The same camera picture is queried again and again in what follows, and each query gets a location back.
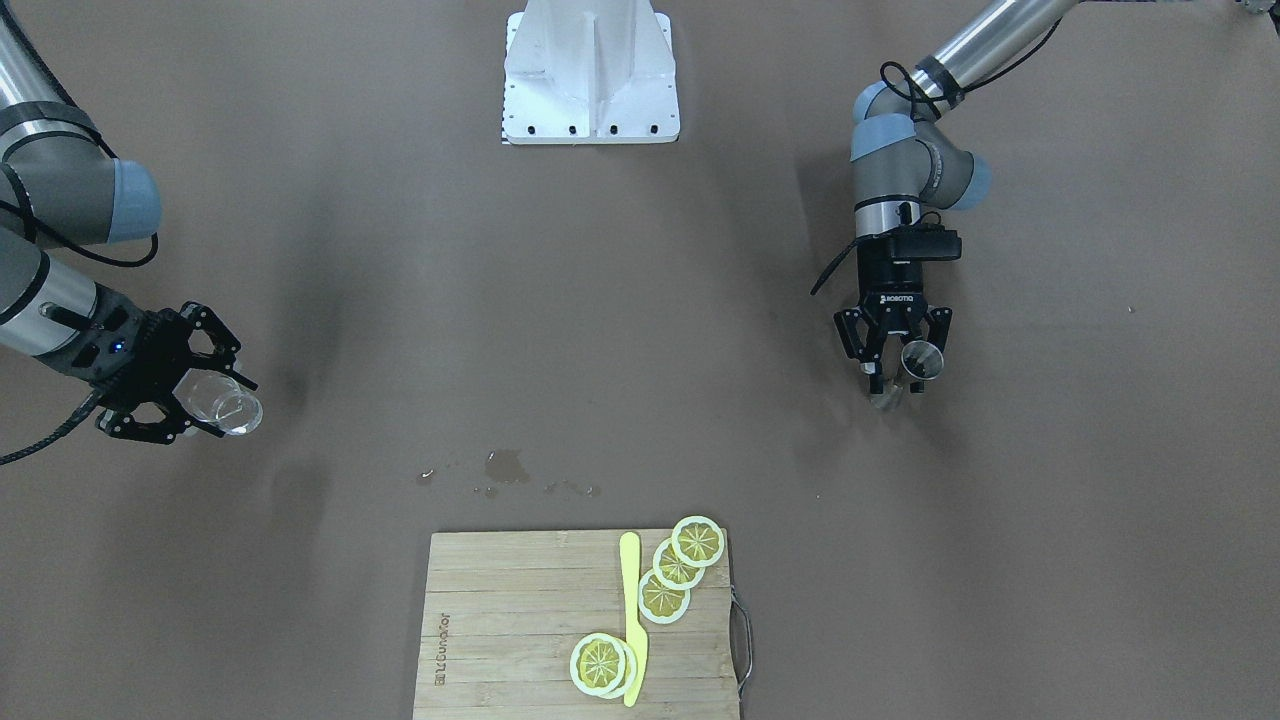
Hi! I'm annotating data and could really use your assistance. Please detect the lemon slice stack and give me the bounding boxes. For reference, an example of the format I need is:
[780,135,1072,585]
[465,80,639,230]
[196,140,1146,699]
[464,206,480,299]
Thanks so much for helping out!
[669,515,727,568]

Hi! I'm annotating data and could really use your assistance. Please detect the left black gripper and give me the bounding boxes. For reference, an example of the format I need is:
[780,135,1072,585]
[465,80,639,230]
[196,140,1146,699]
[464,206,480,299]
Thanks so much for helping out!
[835,236,954,395]

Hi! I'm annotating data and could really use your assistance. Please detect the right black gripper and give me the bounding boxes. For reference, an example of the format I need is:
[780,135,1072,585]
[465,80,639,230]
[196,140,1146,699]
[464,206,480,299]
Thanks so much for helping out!
[72,300,259,445]

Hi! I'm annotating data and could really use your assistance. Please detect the bamboo cutting board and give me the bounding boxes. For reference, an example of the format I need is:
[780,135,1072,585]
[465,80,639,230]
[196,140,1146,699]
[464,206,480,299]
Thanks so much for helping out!
[412,529,751,719]

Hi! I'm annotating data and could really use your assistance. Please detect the clear glass measuring cup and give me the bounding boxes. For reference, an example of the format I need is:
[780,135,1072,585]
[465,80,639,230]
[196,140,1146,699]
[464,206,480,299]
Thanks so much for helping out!
[175,369,264,436]

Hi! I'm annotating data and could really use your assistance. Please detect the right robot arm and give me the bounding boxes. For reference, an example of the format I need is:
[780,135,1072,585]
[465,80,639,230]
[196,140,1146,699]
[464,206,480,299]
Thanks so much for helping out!
[1,4,262,464]

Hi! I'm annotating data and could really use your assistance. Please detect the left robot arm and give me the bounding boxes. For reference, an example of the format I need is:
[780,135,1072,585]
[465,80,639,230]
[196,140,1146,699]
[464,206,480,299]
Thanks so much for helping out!
[835,1,1073,410]

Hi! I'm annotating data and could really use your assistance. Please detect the lemon slice middle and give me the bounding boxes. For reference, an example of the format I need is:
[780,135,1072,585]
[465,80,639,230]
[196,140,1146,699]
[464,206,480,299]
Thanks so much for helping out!
[652,537,707,591]

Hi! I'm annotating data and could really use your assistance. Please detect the lemon slice far single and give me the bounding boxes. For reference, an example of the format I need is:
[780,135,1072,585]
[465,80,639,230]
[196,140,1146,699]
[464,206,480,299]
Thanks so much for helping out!
[568,632,639,700]

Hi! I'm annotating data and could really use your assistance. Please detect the steel jigger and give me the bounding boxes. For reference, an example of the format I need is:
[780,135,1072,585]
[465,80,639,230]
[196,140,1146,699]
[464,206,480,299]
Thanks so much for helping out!
[870,340,945,411]

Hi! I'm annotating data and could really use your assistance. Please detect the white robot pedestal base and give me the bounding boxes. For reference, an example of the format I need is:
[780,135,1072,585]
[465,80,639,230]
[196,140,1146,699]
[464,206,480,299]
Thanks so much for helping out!
[500,1,682,146]

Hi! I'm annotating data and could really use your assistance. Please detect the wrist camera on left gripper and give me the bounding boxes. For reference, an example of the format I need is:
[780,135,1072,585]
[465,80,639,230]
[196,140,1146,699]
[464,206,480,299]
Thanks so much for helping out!
[883,224,963,263]

